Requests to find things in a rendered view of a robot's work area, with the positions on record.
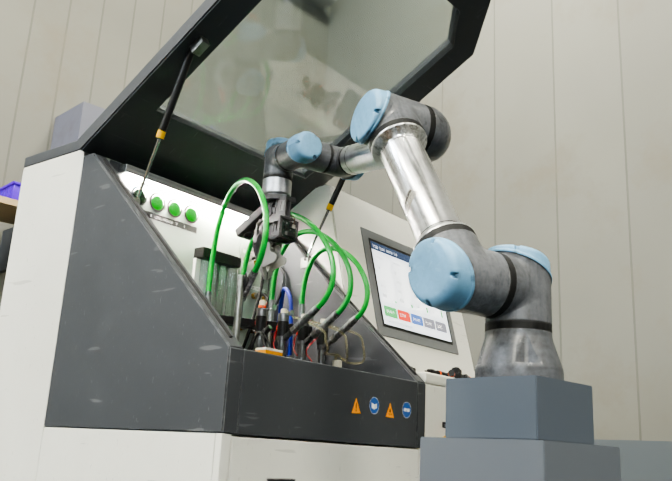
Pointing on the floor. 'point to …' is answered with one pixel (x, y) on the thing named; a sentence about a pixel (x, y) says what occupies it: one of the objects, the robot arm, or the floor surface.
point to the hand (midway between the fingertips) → (264, 275)
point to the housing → (34, 303)
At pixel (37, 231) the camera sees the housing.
